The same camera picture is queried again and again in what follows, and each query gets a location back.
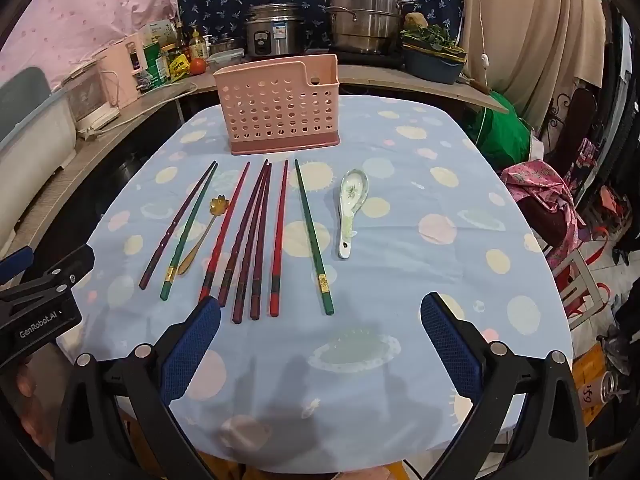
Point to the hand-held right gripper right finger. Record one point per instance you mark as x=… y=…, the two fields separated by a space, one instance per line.
x=450 y=345

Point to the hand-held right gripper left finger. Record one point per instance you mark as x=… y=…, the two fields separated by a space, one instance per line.
x=192 y=345

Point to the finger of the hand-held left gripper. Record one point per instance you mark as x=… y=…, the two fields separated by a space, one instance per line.
x=12 y=264
x=75 y=262

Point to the dark maroon wavy chopstick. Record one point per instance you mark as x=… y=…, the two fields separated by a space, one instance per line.
x=243 y=235
x=259 y=270
x=178 y=224
x=246 y=270

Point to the green chopstick gold band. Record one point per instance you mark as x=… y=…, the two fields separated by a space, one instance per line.
x=311 y=235
x=190 y=230

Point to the red chopstick black band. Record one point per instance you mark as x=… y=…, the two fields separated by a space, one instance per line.
x=226 y=230
x=280 y=235

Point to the pink perforated utensil basket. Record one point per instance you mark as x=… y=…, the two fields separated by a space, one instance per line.
x=280 y=110

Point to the person's left hand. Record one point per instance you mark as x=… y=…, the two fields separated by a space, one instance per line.
x=32 y=390

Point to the blue dotted tablecloth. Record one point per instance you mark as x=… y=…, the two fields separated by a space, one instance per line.
x=400 y=260

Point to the white storage box blue lid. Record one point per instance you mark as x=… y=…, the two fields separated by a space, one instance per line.
x=35 y=135

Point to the gold flower-shaped spoon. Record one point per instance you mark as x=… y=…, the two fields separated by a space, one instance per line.
x=220 y=205

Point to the clear white electric kettle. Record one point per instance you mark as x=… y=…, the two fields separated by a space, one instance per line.
x=87 y=100

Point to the metal drink can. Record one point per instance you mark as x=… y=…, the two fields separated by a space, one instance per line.
x=612 y=387

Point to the white floral ceramic spoon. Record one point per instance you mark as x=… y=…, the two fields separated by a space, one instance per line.
x=352 y=190

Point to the pink floral cloth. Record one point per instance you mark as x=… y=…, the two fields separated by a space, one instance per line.
x=540 y=180

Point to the pink electric kettle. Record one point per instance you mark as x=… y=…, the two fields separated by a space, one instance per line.
x=117 y=75

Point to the green tin can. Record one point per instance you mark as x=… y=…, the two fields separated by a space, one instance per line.
x=157 y=65

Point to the green plastic bag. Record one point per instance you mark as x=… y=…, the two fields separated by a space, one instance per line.
x=500 y=135

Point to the yellow snack packet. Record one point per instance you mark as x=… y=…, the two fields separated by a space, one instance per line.
x=180 y=69

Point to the glass jar yellow lid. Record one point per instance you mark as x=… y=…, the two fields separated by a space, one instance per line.
x=172 y=52

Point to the red tomato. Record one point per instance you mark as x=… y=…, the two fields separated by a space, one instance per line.
x=198 y=66

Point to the white green carton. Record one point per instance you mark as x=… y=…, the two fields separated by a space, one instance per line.
x=157 y=30

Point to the dark sauce bottle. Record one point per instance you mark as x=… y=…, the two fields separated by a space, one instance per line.
x=180 y=35

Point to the clear food container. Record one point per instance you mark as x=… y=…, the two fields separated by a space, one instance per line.
x=225 y=60

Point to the pink printed sheet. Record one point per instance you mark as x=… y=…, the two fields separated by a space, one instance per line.
x=75 y=10

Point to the small steel pot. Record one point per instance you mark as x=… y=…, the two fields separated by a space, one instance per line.
x=227 y=44

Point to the dark metal chair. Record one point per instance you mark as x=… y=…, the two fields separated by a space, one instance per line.
x=580 y=110

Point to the blue plastic basin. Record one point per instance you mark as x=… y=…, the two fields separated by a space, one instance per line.
x=430 y=67

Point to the dark hanging clothes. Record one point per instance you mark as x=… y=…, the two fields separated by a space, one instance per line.
x=620 y=110

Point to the yellow green strainer basket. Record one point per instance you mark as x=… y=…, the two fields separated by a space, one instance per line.
x=450 y=53

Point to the black induction cooker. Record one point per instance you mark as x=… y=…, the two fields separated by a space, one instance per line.
x=370 y=60

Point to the steel rice cooker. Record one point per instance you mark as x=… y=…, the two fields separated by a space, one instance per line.
x=280 y=35

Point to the leafy green vegetables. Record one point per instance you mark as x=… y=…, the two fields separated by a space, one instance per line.
x=430 y=37

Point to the beige curtain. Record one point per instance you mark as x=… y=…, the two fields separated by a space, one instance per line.
x=530 y=35

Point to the brown lumpy root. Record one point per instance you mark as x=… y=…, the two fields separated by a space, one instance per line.
x=415 y=20

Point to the steel steamer pot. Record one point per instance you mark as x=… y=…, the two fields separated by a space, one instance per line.
x=367 y=25

